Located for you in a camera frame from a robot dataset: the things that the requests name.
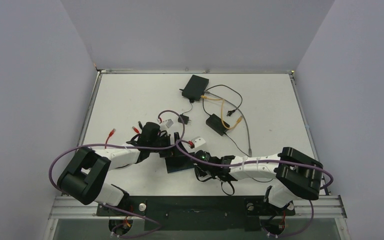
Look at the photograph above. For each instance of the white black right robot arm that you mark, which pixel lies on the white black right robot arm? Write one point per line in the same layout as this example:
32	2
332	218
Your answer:
296	175

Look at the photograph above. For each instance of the black power adapter brick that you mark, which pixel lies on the black power adapter brick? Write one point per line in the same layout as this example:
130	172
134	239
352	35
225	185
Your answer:
215	123

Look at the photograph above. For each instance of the black mounting base plate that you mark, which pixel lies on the black mounting base plate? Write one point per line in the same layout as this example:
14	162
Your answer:
205	213

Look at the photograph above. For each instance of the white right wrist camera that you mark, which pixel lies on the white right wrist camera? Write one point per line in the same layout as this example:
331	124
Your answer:
199	144

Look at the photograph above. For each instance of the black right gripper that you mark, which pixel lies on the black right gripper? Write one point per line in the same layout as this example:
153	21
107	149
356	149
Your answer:
219	172

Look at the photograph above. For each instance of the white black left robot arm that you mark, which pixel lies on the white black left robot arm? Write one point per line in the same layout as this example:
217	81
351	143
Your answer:
84	176

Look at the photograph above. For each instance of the small black wall adapter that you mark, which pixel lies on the small black wall adapter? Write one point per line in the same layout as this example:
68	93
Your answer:
183	119

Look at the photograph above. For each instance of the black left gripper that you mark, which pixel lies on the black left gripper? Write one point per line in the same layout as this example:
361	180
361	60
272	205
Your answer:
172	152

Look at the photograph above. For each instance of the small black labelled switch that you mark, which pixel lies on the small black labelled switch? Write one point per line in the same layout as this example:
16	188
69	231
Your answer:
178	163

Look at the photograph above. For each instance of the large black network switch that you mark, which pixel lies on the large black network switch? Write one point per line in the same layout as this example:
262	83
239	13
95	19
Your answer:
195	88

